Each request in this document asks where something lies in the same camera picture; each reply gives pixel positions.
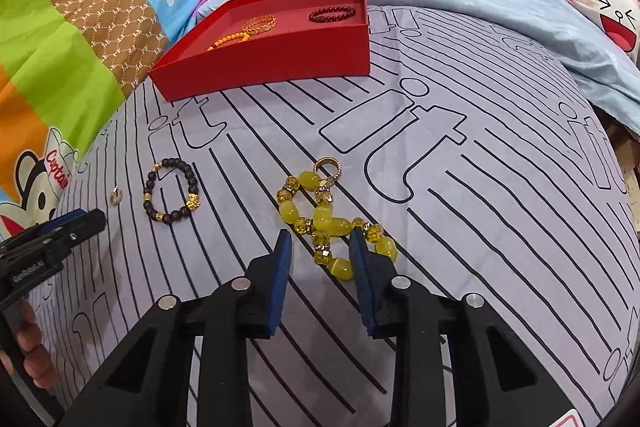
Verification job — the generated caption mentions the person's left hand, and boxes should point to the person's left hand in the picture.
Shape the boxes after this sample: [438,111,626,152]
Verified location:
[0,299,59,391]

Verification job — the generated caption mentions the white cartoon face pillow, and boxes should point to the white cartoon face pillow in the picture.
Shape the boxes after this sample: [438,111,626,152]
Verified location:
[570,0,640,58]

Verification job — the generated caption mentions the dark red bead bracelet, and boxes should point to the dark red bead bracelet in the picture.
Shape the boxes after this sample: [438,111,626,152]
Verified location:
[307,6,357,22]

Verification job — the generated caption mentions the yellow cat-eye bead bracelet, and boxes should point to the yellow cat-eye bead bracelet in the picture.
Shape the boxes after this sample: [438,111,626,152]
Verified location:
[276,172,399,280]

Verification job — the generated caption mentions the black bead bracelet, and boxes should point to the black bead bracelet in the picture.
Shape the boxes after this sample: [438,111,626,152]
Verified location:
[142,157,202,224]

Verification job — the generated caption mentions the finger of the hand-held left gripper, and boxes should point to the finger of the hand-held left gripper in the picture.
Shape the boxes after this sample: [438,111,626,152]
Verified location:
[0,208,85,244]
[47,211,107,254]

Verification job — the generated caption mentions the gold leaf bangle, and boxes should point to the gold leaf bangle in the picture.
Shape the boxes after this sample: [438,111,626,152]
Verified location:
[243,14,277,34]

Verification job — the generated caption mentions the cartoon monkey quilt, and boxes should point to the cartoon monkey quilt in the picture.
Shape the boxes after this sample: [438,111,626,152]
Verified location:
[0,0,238,243]

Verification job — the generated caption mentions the grey striped bed sheet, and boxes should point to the grey striped bed sheet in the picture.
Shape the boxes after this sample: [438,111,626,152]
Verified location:
[25,4,640,427]

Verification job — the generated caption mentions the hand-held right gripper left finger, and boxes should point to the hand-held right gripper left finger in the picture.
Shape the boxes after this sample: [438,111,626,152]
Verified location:
[60,228,293,427]

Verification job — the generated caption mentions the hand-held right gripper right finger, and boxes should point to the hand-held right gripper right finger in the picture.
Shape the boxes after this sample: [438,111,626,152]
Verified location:
[348,226,571,427]

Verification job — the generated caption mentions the wide gold ring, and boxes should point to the wide gold ring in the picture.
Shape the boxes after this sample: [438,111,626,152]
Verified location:
[313,157,344,182]

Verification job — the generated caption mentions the red box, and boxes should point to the red box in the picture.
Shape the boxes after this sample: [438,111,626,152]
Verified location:
[148,0,372,102]

